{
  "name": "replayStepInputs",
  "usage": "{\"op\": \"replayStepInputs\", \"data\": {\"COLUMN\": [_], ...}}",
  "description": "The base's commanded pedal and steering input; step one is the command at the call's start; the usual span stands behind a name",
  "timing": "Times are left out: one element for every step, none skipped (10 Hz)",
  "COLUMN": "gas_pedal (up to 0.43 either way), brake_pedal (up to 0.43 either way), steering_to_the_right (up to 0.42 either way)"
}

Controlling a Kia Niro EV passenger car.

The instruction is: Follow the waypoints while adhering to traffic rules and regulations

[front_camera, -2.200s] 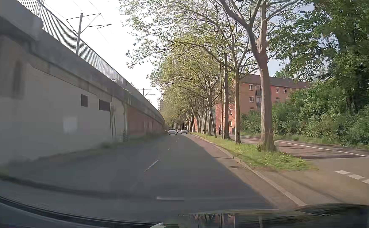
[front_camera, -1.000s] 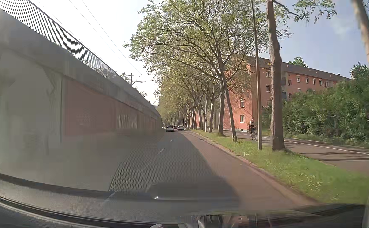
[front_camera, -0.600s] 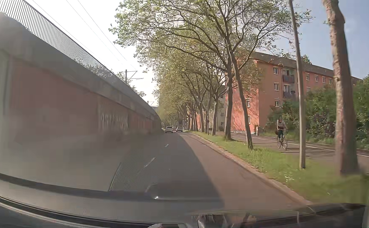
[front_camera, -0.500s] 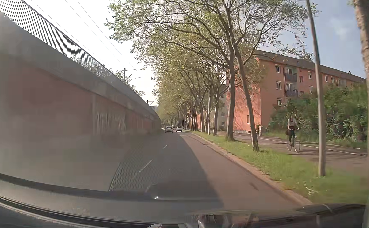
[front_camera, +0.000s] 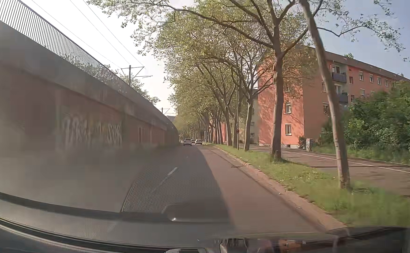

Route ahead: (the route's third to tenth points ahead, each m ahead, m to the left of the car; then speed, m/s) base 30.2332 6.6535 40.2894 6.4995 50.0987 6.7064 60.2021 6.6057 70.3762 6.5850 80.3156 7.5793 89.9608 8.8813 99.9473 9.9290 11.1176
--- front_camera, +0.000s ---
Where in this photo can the metal railing fence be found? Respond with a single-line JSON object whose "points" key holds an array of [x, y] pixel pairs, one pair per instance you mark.
{"points": [[50, 37]]}

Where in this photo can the overhead line mast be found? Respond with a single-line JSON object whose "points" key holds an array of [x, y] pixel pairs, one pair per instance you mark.
{"points": [[130, 74]]}

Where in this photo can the road sign on post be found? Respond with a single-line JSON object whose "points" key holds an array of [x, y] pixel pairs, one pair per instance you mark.
{"points": [[237, 135]]}

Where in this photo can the salmon apartment building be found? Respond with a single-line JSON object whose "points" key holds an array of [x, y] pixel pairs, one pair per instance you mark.
{"points": [[310, 105]]}

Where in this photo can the row of trees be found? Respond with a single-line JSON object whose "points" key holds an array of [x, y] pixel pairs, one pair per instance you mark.
{"points": [[278, 105]]}

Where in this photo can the brick retaining wall with graffiti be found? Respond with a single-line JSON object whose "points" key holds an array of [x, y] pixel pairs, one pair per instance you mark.
{"points": [[50, 105]]}

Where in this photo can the grey street cabinet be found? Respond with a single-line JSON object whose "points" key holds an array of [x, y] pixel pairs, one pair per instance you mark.
{"points": [[309, 144]]}

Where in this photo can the grass verge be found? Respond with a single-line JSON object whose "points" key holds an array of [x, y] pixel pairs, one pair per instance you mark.
{"points": [[314, 182]]}

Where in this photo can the silver car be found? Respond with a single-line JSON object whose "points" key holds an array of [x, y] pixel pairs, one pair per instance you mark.
{"points": [[187, 142]]}

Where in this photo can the grey asphalt road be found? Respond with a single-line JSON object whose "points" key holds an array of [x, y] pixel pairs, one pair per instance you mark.
{"points": [[233, 189]]}

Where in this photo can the green bushes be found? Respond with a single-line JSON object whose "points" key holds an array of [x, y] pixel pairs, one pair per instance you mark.
{"points": [[391, 119]]}

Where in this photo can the car's own bonnet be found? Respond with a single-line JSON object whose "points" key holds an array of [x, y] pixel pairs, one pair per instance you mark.
{"points": [[366, 242]]}

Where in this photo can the paved cycle and foot path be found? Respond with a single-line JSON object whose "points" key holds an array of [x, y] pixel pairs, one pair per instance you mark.
{"points": [[373, 172]]}

